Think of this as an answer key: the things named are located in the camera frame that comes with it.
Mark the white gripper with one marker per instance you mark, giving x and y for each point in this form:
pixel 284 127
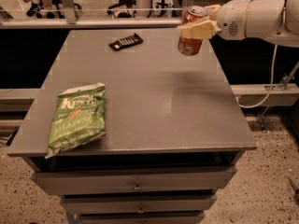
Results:
pixel 231 20

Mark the metal railing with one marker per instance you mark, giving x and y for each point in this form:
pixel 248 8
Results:
pixel 99 13

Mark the top grey drawer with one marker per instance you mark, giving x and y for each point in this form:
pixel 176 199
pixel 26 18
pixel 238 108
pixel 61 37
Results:
pixel 134 181

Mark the middle grey drawer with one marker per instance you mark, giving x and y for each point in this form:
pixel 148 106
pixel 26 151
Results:
pixel 139 204

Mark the red coke can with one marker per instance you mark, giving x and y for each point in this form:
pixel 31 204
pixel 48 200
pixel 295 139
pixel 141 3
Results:
pixel 189 42

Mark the black office chair base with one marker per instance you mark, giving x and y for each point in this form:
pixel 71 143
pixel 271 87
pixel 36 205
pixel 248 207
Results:
pixel 123 3

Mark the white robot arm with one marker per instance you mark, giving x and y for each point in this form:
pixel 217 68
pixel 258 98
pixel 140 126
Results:
pixel 274 21

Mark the grey drawer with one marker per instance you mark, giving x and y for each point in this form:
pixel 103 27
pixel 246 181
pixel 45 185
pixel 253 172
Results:
pixel 149 218
pixel 139 204
pixel 134 181

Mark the bottom grey drawer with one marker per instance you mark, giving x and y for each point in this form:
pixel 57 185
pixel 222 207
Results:
pixel 149 218

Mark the black snack bar wrapper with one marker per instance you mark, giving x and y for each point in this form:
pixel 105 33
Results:
pixel 126 42

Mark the green jalapeno chip bag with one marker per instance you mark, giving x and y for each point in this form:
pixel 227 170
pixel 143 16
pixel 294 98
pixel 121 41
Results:
pixel 79 118

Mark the grey drawer cabinet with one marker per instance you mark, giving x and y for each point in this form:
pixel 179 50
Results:
pixel 162 109

